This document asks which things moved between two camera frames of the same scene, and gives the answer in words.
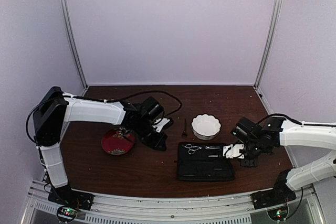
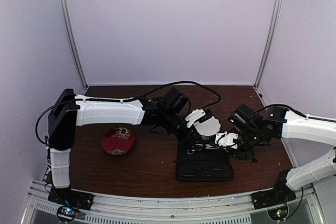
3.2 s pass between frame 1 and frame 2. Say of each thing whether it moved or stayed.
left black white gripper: moved
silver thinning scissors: stayed
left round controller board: stayed
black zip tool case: stayed
